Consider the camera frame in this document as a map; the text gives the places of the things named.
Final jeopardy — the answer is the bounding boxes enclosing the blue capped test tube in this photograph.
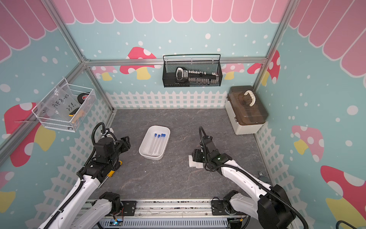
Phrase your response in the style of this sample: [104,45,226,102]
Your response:
[149,133,160,155]
[153,134,165,154]
[157,134,166,155]
[151,135,161,155]

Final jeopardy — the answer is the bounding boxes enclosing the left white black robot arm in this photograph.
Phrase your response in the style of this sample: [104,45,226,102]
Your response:
[39,122,131,229]

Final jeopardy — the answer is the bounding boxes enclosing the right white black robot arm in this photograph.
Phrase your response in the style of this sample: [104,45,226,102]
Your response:
[190,135,309,229]

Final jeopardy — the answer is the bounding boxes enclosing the yellow black screwdriver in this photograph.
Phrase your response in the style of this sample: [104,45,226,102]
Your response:
[98,160,123,188]

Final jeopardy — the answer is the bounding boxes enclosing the white plastic tray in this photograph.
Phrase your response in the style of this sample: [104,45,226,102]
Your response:
[139,126,171,160]

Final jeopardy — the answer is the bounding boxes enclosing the brown lidded storage box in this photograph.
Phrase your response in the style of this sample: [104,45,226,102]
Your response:
[225,86,268,135]

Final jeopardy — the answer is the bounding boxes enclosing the black tape roll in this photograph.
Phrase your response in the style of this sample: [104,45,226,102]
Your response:
[77,93,89,105]

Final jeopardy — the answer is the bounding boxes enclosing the clear plastic label bag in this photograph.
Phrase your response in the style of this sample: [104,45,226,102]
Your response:
[44,86,79,121]

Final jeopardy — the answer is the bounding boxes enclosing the socket wrench set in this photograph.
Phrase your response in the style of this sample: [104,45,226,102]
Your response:
[173,67,221,86]

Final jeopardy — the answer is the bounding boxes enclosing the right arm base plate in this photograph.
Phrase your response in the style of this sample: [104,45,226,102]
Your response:
[211,198,246,216]

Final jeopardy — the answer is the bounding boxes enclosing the white wire wall basket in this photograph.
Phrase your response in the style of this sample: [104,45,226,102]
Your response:
[32,78,96,133]

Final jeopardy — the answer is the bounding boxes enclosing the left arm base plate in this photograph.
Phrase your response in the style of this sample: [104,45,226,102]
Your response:
[109,200,137,217]

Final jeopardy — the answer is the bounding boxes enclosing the black wire mesh basket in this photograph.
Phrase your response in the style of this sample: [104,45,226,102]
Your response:
[162,54,223,88]

